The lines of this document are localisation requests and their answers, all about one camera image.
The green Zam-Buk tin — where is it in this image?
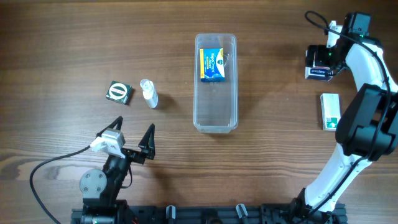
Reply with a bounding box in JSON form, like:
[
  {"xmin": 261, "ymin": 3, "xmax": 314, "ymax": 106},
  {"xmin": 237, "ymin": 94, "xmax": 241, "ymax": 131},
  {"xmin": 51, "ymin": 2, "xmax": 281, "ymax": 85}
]
[{"xmin": 106, "ymin": 81, "xmax": 133, "ymax": 105}]

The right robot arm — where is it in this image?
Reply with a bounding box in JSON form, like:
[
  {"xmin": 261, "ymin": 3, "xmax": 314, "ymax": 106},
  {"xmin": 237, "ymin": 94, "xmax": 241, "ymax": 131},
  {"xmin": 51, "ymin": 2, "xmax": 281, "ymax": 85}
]
[{"xmin": 282, "ymin": 12, "xmax": 397, "ymax": 223}]

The white blue Hansaplast box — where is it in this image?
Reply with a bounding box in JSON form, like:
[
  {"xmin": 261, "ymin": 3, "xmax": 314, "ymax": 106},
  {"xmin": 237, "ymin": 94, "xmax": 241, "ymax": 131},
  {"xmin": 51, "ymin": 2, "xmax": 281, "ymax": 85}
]
[{"xmin": 305, "ymin": 50, "xmax": 332, "ymax": 81}]

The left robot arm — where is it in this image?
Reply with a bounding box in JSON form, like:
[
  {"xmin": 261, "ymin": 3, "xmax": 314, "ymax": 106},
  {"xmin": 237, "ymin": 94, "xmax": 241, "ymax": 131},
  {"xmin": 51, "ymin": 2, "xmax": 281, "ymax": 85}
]
[{"xmin": 71, "ymin": 116, "xmax": 155, "ymax": 224}]

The white spray bottle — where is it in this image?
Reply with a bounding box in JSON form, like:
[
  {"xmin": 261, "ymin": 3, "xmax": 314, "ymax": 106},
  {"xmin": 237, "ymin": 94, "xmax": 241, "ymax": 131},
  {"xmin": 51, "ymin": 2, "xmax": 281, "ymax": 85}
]
[{"xmin": 140, "ymin": 79, "xmax": 159, "ymax": 109}]

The clear plastic container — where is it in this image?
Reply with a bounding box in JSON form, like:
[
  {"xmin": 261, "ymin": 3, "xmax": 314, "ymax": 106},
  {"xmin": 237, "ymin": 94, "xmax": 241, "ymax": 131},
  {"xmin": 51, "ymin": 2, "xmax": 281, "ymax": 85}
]
[{"xmin": 193, "ymin": 33, "xmax": 239, "ymax": 134}]

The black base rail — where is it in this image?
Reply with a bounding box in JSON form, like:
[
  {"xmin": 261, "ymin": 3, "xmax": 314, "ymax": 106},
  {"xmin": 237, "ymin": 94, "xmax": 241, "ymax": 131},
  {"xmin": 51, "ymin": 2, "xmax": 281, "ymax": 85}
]
[{"xmin": 70, "ymin": 203, "xmax": 346, "ymax": 224}]

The white green medicine box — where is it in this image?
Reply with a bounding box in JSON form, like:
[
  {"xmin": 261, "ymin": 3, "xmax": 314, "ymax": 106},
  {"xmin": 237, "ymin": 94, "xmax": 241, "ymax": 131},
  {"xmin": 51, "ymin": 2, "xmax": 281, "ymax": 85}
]
[{"xmin": 320, "ymin": 93, "xmax": 341, "ymax": 131}]

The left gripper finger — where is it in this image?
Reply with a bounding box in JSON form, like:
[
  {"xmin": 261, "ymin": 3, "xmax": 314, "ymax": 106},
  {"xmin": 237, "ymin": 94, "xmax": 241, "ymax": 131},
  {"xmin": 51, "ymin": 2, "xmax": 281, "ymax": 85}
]
[
  {"xmin": 138, "ymin": 124, "xmax": 155, "ymax": 160},
  {"xmin": 96, "ymin": 116, "xmax": 123, "ymax": 137}
]

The blue yellow VapoDrops box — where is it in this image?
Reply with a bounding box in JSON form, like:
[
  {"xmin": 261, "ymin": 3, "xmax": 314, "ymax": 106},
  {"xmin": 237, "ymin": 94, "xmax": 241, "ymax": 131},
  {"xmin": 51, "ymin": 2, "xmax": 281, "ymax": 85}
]
[{"xmin": 199, "ymin": 48, "xmax": 225, "ymax": 82}]

